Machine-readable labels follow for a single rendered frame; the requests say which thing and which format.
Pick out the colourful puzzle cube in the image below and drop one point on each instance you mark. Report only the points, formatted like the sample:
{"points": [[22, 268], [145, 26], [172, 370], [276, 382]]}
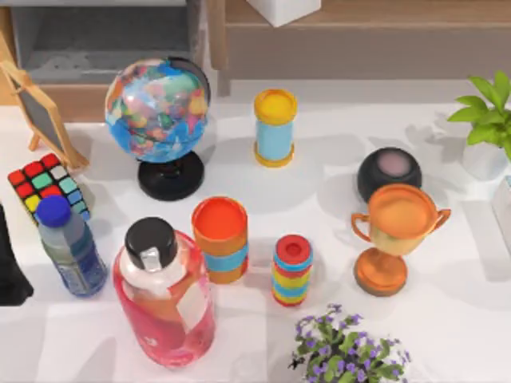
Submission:
{"points": [[44, 183]]}

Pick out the globe on black stand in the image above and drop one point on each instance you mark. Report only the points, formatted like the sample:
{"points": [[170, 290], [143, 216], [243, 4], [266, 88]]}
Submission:
{"points": [[159, 119]]}

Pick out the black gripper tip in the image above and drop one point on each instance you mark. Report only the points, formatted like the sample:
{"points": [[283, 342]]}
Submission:
{"points": [[10, 263]]}

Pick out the green leafy plant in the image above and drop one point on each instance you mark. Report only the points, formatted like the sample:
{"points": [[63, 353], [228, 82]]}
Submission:
{"points": [[489, 111]]}

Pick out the yellow and light blue can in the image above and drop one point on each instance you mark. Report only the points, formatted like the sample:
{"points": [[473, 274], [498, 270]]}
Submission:
{"points": [[274, 131]]}

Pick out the clear bottle with blue cap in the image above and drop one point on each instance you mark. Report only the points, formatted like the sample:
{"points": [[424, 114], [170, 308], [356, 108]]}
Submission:
{"points": [[72, 247]]}

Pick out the pink bottle with black cap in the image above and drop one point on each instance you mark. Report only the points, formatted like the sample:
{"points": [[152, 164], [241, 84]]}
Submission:
{"points": [[167, 295]]}

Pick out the purple flowering plant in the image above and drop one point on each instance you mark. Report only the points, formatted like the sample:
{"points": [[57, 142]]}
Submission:
{"points": [[347, 351]]}

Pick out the black round speaker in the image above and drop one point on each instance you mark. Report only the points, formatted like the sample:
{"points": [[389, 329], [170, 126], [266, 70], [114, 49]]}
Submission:
{"points": [[389, 175]]}

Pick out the grey cabinet with dark inside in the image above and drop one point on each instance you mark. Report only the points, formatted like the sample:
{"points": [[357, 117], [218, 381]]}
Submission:
{"points": [[100, 48]]}

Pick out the bronze trophy cup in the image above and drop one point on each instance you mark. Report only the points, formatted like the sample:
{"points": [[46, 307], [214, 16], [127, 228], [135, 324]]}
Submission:
{"points": [[393, 235]]}

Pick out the framed blackboard on wooden easel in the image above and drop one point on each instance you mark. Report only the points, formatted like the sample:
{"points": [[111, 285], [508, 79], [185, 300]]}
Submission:
{"points": [[38, 109]]}

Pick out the wooden open shelf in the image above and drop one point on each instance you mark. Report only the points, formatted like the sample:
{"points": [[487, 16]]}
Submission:
{"points": [[359, 40]]}

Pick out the orange can with blue band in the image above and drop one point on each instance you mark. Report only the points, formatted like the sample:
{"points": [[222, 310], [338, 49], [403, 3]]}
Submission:
{"points": [[221, 239]]}

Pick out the stack of coloured rings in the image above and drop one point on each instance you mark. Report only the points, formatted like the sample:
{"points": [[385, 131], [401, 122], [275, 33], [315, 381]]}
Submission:
{"points": [[292, 271]]}

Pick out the white box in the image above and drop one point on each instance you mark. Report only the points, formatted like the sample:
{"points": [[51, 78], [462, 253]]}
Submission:
{"points": [[281, 10]]}

